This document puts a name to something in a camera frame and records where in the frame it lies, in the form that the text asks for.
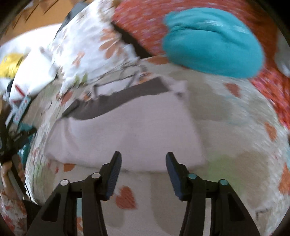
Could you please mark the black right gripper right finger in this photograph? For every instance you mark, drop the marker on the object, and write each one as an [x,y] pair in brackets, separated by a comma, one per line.
[229,216]

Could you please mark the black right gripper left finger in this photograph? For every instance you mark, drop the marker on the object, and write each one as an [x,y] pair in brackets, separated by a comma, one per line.
[58,216]

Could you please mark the light grey sweatshirt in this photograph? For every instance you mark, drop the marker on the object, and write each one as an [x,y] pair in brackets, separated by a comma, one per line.
[143,122]

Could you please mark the left hand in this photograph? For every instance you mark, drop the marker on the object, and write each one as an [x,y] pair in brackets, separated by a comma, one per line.
[6,177]

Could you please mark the light blue patterned strip box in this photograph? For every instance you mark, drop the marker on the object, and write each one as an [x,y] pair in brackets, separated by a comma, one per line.
[21,110]

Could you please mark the yellow plastic bag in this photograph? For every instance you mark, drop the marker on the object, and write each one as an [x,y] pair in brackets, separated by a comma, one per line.
[10,65]

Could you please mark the heart pattern quilt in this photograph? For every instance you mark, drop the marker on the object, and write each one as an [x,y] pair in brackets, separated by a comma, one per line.
[244,143]

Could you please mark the white plastic bag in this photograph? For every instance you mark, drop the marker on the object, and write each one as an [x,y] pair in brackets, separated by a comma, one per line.
[36,70]

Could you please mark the white floral pillow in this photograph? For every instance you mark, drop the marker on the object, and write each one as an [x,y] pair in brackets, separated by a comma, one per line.
[88,47]

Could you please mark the teal bundled cloth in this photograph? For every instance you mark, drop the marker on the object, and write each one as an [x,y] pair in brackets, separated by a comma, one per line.
[212,41]

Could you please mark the orange floral blanket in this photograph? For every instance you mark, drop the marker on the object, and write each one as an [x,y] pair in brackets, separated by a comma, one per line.
[142,23]

